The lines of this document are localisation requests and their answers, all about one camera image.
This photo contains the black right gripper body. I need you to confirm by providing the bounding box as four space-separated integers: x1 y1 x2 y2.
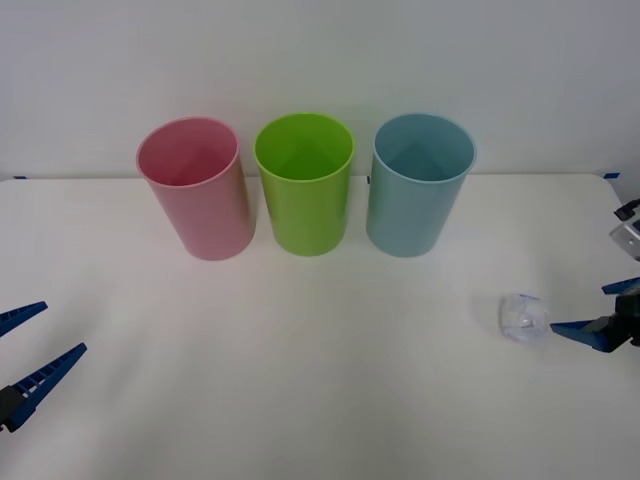
613 294 640 349

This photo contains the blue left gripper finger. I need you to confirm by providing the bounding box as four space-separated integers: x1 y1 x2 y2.
0 300 50 338
0 342 88 435

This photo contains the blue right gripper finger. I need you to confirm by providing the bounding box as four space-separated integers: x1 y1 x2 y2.
601 276 640 298
549 314 622 355

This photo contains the pale blue plastic bin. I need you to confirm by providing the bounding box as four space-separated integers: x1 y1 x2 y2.
365 112 478 259

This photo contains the pink plastic bin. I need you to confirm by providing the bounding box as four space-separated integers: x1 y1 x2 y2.
135 115 258 262

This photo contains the green plastic bin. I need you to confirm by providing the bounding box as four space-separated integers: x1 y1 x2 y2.
253 112 356 258

